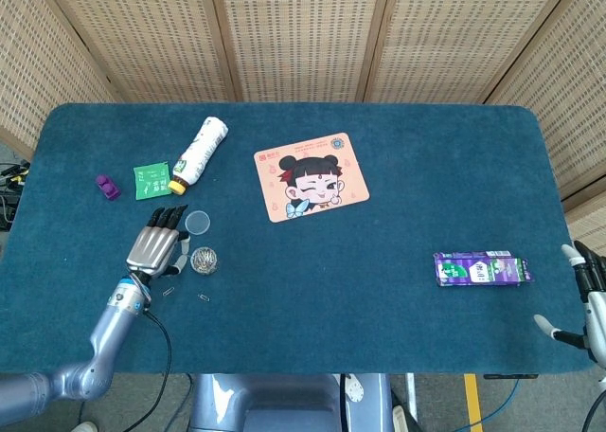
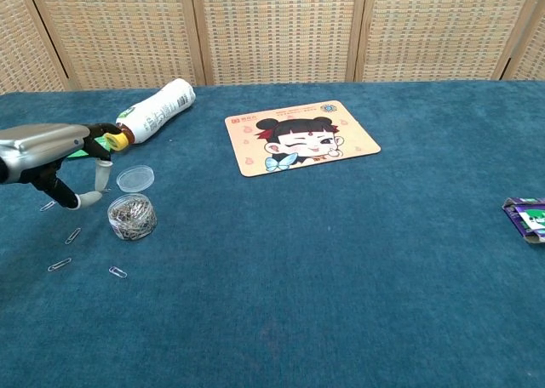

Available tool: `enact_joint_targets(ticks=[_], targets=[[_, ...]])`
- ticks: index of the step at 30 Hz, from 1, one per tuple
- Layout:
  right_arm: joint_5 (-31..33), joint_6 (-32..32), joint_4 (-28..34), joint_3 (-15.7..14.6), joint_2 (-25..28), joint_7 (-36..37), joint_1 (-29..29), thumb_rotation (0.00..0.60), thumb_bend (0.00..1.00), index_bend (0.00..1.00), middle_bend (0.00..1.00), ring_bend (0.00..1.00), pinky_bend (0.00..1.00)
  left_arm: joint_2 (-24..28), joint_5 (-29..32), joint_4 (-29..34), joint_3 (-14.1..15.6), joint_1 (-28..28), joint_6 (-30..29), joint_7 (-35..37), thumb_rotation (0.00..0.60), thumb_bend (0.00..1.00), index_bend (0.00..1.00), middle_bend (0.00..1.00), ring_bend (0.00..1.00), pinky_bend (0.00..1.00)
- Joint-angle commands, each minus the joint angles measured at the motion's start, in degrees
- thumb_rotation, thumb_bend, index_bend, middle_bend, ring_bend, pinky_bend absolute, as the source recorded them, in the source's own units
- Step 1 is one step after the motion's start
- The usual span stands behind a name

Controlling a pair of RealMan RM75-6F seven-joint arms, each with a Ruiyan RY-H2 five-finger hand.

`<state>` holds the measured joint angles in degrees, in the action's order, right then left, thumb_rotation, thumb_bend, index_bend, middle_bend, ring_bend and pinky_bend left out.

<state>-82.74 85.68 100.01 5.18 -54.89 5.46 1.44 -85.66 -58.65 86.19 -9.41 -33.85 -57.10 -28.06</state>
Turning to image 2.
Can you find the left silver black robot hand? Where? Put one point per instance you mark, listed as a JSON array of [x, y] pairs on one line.
[[38, 147]]

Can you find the silver paper clip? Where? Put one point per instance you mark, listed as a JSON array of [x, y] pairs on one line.
[[48, 206], [118, 272], [59, 264], [72, 236]]

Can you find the clear round plastic lid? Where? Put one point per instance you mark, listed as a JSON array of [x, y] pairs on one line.
[[135, 178]]

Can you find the clear jar of paper clips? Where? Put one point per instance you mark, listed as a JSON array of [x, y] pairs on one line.
[[132, 218]]

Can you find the green sachet packet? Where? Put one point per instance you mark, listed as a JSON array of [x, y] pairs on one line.
[[83, 153]]

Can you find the woven folding screen panel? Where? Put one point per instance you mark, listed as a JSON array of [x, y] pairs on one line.
[[119, 30], [532, 60], [277, 30], [438, 30], [21, 43]]

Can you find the white bottle with yellow cap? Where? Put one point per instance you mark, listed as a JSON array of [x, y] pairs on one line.
[[162, 105]]

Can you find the orange cartoon girl mouse pad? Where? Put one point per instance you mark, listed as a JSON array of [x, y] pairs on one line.
[[306, 141]]

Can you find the flattened purple milk carton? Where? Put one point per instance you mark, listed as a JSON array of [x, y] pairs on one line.
[[530, 220]]

